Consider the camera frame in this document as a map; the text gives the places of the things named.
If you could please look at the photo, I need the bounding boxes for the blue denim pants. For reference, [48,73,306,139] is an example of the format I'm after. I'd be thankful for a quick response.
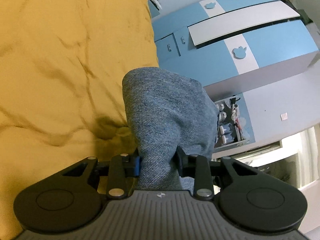
[122,67,219,191]

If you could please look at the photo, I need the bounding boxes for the shoe rack with shoes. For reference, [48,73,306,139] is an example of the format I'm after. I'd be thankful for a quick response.
[213,93,255,153]

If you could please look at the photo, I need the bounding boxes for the blue white wardrobe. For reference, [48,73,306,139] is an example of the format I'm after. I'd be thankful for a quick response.
[152,0,318,100]

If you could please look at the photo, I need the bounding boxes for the yellow quilted bed cover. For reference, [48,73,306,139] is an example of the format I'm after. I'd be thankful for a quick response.
[1,0,158,239]

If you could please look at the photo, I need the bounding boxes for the blue bedside nightstand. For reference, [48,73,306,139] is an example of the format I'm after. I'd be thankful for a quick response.
[148,0,162,18]

